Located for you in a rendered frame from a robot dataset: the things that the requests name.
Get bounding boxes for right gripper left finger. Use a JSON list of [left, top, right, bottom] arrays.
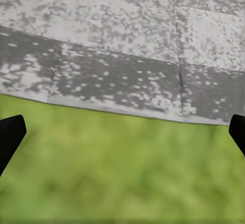
[[0, 115, 27, 176]]

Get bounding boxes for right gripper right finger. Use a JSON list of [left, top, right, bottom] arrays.
[[229, 114, 245, 155]]

